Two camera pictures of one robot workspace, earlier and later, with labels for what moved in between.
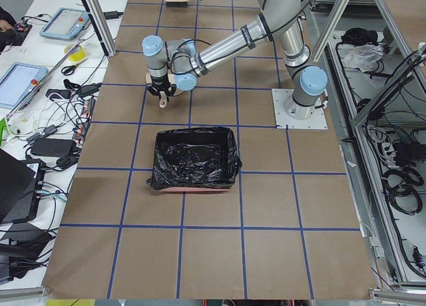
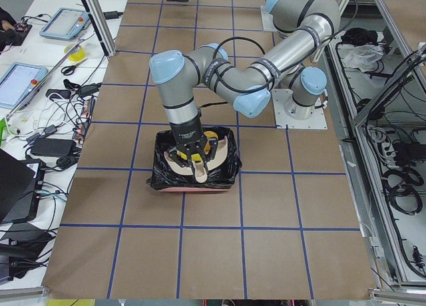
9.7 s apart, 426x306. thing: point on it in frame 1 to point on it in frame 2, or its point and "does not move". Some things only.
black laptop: x=21 y=182 does not move
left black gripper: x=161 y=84 to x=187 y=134
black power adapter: x=112 y=14 does not move
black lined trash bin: x=195 y=159 does not move
